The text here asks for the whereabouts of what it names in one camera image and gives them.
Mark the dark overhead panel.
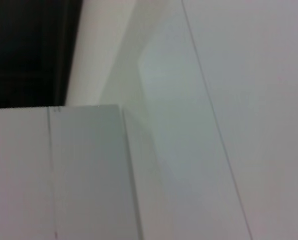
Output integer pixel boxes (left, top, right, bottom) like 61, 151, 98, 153
0, 0, 84, 110

